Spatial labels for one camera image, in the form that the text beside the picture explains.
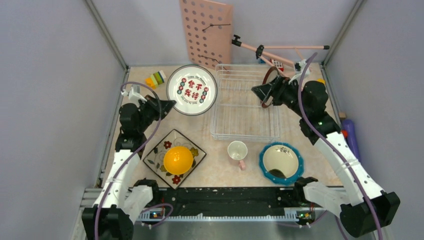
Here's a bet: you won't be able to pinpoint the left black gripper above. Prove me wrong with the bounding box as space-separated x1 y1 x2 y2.
136 94 176 133

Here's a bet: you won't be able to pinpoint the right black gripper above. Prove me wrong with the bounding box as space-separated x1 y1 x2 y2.
252 74 310 118

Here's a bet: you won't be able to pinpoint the dark red rimmed plate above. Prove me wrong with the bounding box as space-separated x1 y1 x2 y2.
261 66 280 109

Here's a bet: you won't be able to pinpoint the white plate red characters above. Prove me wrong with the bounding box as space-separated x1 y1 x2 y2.
166 64 218 116

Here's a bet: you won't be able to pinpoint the square floral plate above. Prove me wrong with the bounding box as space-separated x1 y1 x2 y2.
142 129 207 190

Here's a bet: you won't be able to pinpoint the orange yellow bowl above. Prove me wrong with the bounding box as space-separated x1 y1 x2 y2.
163 146 194 175

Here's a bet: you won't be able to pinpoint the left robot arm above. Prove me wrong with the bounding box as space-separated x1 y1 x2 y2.
81 95 176 240

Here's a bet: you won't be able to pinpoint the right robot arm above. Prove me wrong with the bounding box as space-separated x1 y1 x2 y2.
252 76 401 239

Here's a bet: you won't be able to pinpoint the stacked colourful toy blocks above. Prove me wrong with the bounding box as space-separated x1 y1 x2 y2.
145 70 167 89

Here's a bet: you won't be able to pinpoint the red white toy block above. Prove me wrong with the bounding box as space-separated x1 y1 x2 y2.
269 58 284 72

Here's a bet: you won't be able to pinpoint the pink folding tripod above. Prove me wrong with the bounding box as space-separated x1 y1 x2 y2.
231 35 331 70

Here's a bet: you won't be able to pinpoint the yellow green toy block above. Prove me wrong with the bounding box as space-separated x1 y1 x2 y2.
316 78 326 85

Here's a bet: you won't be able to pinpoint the blue rimmed bowl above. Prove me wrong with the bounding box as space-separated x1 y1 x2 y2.
258 141 305 186

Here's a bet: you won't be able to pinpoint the pink pegboard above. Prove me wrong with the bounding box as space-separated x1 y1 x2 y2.
179 0 234 69

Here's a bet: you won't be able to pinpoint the white wire dish rack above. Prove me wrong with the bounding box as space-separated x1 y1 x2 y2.
209 64 283 143

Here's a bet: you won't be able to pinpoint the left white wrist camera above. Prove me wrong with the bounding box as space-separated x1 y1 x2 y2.
120 84 147 104

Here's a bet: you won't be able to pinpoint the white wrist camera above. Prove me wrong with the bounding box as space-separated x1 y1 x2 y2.
120 84 147 104
288 59 311 84

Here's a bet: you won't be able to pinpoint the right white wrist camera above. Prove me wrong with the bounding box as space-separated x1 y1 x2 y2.
288 59 311 84

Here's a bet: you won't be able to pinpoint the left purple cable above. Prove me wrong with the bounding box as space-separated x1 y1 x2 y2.
93 81 175 240

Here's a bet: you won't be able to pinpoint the purple cable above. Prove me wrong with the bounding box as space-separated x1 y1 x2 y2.
93 81 175 240
274 52 385 240

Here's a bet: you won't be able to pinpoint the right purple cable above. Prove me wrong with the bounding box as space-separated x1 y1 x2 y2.
274 52 385 240

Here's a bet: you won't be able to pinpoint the white pink handled cup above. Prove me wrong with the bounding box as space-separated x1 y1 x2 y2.
227 140 248 171

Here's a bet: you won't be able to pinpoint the purple handled tool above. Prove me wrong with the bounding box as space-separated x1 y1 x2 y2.
341 119 361 162

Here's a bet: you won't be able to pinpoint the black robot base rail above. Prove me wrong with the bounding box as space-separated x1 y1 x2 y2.
134 179 326 226

